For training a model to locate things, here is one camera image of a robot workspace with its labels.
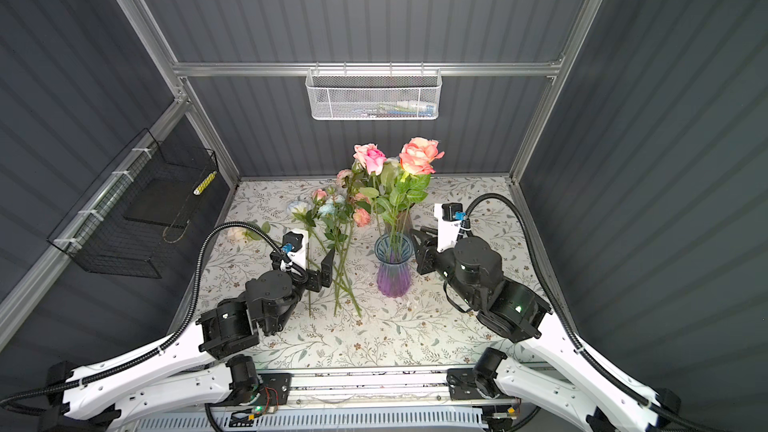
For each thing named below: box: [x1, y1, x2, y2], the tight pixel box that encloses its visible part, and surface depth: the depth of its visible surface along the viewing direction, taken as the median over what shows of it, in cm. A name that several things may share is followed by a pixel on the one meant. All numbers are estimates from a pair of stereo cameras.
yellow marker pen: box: [193, 170, 217, 196], surface depth 84 cm
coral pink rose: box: [395, 137, 445, 241], surface depth 66 cm
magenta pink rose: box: [353, 143, 387, 241], surface depth 66 cm
